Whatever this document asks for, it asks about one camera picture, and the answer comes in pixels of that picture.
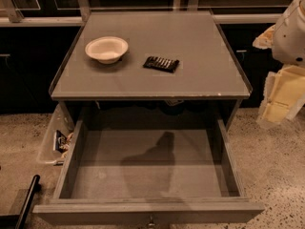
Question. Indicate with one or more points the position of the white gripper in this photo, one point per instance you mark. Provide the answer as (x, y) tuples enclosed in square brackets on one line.
[(290, 38)]

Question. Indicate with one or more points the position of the black rxbar chocolate bar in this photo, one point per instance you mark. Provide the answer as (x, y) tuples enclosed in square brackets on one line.
[(161, 64)]

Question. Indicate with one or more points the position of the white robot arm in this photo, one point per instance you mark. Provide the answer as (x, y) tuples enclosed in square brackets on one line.
[(289, 36)]

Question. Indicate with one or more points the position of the open grey top drawer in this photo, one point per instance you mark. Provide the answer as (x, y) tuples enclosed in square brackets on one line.
[(128, 166)]

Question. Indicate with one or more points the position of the grey cabinet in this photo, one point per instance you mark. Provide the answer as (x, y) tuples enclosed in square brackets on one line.
[(171, 55)]

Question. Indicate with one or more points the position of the white bowl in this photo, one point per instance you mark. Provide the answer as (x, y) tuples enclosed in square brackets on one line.
[(107, 49)]

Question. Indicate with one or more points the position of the snack packet in bin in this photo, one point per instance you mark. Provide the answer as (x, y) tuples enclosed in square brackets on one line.
[(61, 143)]

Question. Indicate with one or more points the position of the black bar object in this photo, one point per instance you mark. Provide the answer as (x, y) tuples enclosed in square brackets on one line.
[(18, 221)]

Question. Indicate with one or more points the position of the metal railing frame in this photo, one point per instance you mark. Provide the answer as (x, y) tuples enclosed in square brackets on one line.
[(225, 11)]

